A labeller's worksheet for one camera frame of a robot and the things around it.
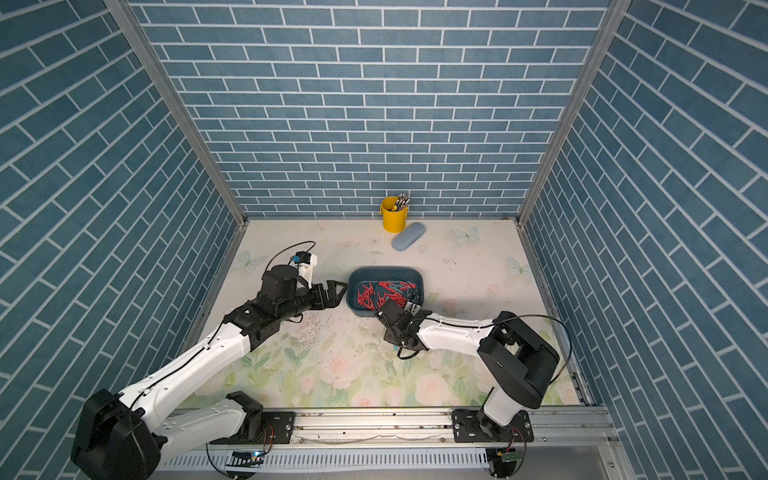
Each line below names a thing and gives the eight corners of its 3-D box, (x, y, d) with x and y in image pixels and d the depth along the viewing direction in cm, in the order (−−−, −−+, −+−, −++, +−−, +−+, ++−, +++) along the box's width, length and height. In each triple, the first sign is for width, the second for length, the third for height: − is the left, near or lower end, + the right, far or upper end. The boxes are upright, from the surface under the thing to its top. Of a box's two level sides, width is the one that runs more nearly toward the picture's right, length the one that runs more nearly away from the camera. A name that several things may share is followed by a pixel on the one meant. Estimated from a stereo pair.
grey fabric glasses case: (388, 244, 115) (388, 240, 113) (416, 223, 123) (417, 220, 121) (400, 253, 112) (400, 249, 111) (428, 231, 120) (428, 228, 118)
